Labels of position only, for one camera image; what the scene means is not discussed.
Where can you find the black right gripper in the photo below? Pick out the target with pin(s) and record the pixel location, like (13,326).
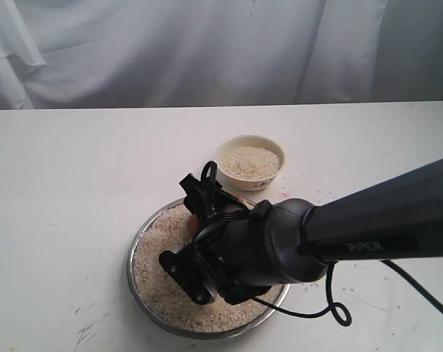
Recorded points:
(214,209)

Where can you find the brown wooden cup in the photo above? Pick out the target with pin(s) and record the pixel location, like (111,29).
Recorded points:
(192,224)

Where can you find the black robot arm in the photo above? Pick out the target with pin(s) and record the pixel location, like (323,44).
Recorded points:
(238,252)

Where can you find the small cream ceramic bowl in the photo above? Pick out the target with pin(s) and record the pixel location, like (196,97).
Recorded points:
(248,162)

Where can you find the large steel rice plate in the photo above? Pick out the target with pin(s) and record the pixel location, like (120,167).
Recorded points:
(152,273)

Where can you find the white backdrop cloth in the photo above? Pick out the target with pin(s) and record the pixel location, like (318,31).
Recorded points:
(120,54)

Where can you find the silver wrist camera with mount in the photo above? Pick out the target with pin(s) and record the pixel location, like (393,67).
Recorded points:
(183,270)

